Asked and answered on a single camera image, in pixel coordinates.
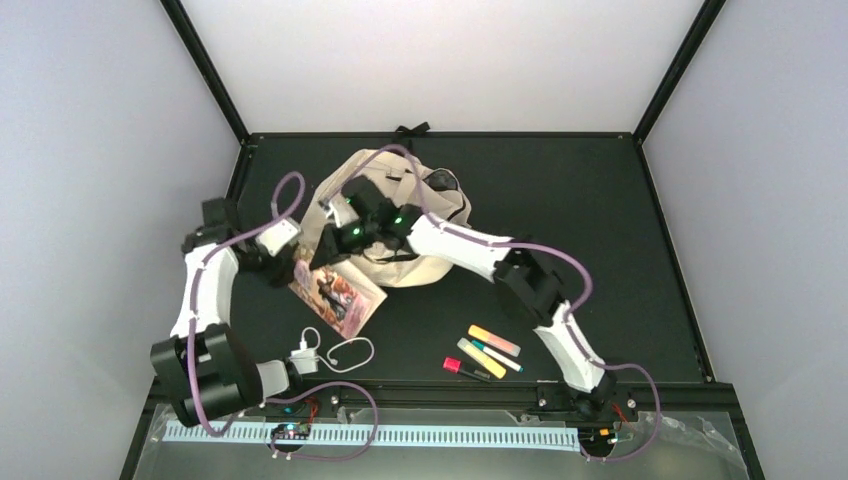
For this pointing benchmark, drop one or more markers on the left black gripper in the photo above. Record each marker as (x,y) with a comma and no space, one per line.
(277,270)

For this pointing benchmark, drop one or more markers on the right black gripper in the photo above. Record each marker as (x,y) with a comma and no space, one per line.
(335,248)

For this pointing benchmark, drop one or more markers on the beige canvas backpack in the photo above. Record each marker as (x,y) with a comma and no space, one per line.
(390,263)

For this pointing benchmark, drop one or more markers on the pink illustrated picture book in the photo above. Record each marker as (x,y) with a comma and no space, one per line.
(341,295)

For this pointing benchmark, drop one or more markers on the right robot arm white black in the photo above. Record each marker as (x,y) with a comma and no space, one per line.
(529,286)

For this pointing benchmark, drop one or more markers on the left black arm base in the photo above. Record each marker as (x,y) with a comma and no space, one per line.
(289,411)

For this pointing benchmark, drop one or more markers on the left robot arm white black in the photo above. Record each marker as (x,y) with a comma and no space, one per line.
(206,371)

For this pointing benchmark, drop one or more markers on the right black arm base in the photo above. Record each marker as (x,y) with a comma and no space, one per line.
(603,418)

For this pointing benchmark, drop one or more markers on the orange pastel highlighter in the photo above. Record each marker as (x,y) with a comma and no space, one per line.
(493,340)

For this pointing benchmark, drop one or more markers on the pink black highlighter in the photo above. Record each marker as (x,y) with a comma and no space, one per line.
(455,366)

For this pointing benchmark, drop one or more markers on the white teal marker pen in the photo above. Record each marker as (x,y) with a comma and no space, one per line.
(497,356)

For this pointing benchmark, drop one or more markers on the yellow highlighter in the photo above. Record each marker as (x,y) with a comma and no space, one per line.
(483,359)

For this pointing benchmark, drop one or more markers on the white charger with cable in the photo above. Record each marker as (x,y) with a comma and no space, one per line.
(306,358)

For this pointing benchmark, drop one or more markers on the light blue slotted cable duct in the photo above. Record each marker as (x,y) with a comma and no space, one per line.
(355,435)

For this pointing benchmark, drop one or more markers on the black frame post left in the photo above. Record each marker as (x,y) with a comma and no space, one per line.
(190,37)

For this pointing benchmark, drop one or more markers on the black frame post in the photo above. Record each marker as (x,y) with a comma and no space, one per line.
(685,54)
(190,37)

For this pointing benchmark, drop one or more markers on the black frame post right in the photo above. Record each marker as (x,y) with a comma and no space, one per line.
(685,54)

